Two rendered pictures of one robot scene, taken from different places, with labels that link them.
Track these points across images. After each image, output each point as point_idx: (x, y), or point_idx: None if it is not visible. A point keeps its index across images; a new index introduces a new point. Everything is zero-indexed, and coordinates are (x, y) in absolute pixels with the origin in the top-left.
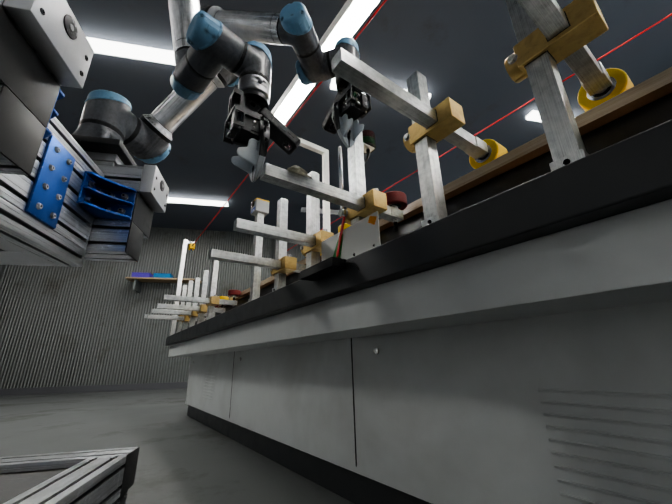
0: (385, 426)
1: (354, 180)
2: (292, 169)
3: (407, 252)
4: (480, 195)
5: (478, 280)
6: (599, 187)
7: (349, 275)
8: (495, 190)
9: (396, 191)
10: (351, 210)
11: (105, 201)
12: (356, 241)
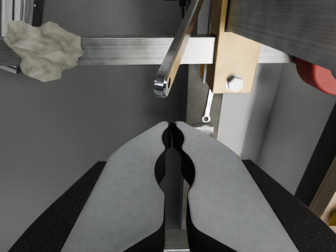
0: None
1: (250, 26)
2: (28, 65)
3: (184, 102)
4: (324, 172)
5: None
6: (180, 194)
7: (187, 7)
8: (314, 186)
9: (320, 90)
10: (215, 9)
11: None
12: (201, 19)
